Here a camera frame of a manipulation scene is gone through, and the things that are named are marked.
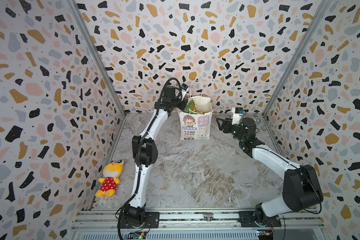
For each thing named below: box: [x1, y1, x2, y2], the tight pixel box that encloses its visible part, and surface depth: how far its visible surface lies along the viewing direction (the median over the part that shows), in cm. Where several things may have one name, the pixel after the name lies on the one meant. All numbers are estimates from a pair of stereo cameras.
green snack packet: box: [183, 99, 196, 115], surface depth 97 cm
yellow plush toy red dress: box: [95, 159, 125, 197], surface depth 84 cm
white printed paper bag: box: [178, 80, 214, 141], surface depth 97 cm
